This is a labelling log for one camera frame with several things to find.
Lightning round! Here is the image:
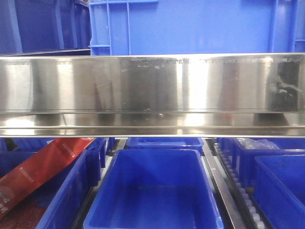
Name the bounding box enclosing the blue bin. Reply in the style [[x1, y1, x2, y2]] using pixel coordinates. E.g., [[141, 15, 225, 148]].
[[83, 149, 224, 229], [0, 137, 115, 168], [126, 137, 203, 155], [216, 137, 305, 187], [0, 150, 101, 229], [254, 155, 305, 229]]

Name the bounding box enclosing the large blue upper crate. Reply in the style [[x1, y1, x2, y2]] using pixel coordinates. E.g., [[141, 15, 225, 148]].
[[89, 0, 305, 55]]

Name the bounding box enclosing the stainless steel shelf beam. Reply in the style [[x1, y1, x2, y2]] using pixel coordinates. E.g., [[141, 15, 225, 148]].
[[0, 53, 305, 137]]

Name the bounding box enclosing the blue rear left bin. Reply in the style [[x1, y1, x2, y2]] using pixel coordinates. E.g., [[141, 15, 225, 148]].
[[0, 137, 115, 168]]

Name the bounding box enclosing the blue rear center bin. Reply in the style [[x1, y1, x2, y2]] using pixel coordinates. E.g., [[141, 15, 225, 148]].
[[126, 137, 203, 155]]

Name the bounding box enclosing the clear plastic bag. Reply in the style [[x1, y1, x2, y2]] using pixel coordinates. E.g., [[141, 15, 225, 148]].
[[237, 138, 280, 150]]

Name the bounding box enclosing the white roller track rail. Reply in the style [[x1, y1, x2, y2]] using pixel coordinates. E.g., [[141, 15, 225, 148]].
[[213, 143, 270, 229]]

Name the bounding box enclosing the red packaging box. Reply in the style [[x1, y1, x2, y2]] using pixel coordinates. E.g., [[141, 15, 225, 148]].
[[0, 137, 95, 218]]

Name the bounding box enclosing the blue rear right bin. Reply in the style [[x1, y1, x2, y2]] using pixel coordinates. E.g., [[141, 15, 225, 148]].
[[216, 137, 305, 187]]

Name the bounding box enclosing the dark blue upper left crate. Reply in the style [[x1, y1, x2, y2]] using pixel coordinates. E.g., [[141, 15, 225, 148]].
[[0, 0, 91, 54]]

